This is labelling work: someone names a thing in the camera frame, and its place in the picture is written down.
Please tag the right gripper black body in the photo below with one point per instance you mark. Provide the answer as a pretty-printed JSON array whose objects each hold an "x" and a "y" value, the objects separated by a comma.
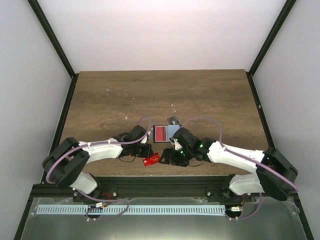
[{"x": 181, "y": 159}]

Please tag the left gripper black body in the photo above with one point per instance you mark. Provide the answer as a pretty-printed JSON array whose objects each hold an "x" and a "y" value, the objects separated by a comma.
[{"x": 137, "y": 152}]

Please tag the red VIP card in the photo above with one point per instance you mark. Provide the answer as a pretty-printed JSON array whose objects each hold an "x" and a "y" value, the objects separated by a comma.
[{"x": 153, "y": 159}]

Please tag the black leather card holder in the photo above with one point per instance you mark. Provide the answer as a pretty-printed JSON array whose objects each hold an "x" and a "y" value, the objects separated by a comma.
[{"x": 171, "y": 130}]

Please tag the red magnetic stripe card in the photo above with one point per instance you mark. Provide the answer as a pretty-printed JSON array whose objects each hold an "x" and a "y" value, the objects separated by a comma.
[{"x": 160, "y": 133}]

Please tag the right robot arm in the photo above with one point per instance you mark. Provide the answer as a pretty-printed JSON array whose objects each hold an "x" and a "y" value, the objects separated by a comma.
[{"x": 269, "y": 171}]

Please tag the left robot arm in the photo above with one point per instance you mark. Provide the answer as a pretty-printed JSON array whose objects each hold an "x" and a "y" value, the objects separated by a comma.
[{"x": 65, "y": 165}]

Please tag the black VIP card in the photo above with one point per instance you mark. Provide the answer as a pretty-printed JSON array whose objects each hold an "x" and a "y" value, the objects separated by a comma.
[{"x": 173, "y": 120}]

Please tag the metal sheet front panel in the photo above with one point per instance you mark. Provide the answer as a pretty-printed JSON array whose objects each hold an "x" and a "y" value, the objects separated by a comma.
[{"x": 265, "y": 219}]

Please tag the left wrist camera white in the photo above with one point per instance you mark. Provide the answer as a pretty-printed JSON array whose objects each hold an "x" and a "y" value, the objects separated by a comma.
[{"x": 146, "y": 138}]

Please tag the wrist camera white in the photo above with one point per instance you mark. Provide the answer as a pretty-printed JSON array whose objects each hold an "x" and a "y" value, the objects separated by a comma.
[
  {"x": 146, "y": 138},
  {"x": 175, "y": 143}
]

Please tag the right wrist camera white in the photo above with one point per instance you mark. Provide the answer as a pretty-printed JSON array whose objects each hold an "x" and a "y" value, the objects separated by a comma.
[{"x": 175, "y": 143}]

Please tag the black aluminium frame rail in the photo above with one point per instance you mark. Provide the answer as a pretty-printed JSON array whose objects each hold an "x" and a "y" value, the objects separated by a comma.
[{"x": 211, "y": 188}]

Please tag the light blue slotted cable duct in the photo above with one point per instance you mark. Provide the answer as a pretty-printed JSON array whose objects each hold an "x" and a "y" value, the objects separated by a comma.
[{"x": 199, "y": 210}]

